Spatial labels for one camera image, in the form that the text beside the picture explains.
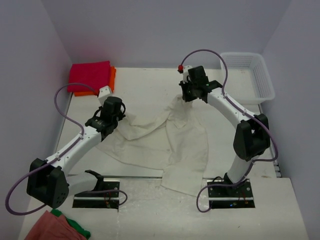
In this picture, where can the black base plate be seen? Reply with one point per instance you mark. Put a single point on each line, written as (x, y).
(231, 198)
(109, 200)

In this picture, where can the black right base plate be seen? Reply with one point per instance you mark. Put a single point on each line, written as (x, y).
(231, 198)

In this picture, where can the folded orange t shirt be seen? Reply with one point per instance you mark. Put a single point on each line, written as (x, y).
(111, 84)

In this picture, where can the salmon pink cloth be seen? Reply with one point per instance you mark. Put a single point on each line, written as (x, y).
(51, 227)

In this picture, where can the white t shirt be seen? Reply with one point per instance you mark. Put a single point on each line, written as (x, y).
(173, 141)

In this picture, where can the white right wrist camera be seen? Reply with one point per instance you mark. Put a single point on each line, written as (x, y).
(184, 71)

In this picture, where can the white plastic basket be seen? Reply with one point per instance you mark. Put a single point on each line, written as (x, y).
(248, 80)

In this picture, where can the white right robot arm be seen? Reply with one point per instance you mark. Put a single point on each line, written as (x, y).
(250, 139)

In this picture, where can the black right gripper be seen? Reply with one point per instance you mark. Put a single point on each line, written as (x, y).
(186, 97)

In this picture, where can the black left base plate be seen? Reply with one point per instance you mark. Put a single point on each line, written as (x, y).
(109, 200)

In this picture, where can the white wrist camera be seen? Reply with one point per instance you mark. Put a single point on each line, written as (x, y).
(103, 94)
(184, 71)

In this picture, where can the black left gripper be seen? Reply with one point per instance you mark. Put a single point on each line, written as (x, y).
(120, 115)

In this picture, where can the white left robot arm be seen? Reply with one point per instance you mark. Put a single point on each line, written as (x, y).
(49, 181)

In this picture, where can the green cloth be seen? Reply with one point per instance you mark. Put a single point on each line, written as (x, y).
(85, 233)

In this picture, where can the folded pink t shirt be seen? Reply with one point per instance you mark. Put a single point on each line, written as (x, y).
(95, 74)

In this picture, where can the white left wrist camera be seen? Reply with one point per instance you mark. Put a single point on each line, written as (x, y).
(103, 94)

